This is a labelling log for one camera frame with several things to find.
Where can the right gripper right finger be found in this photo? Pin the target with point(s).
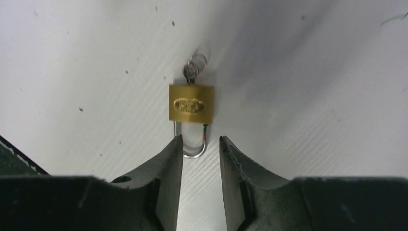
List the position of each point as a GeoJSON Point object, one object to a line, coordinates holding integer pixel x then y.
{"type": "Point", "coordinates": [256, 199]}

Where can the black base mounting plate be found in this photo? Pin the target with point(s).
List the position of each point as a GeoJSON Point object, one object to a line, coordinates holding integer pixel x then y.
{"type": "Point", "coordinates": [14, 162]}

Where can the brass padlock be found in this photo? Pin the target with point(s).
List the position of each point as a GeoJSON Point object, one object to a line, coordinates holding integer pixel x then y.
{"type": "Point", "coordinates": [191, 104]}

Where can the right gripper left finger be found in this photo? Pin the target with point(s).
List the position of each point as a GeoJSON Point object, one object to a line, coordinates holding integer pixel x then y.
{"type": "Point", "coordinates": [144, 199]}

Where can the small key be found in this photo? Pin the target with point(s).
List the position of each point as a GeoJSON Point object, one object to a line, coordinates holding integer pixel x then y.
{"type": "Point", "coordinates": [193, 67]}

